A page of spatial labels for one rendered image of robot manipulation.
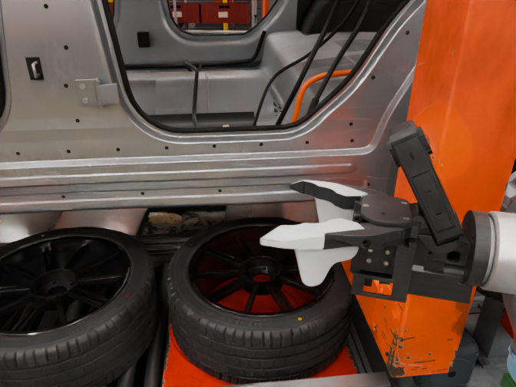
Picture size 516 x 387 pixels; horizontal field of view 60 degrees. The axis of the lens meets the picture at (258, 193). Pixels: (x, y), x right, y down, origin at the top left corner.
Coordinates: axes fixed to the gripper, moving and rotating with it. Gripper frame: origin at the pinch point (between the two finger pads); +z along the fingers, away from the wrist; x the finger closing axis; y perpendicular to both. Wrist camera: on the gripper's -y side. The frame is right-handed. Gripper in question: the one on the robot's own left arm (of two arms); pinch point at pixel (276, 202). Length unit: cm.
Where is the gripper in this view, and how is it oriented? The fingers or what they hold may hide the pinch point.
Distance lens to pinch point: 46.1
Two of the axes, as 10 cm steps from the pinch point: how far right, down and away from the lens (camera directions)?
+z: -9.7, -1.2, 2.2
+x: 2.5, -3.4, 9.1
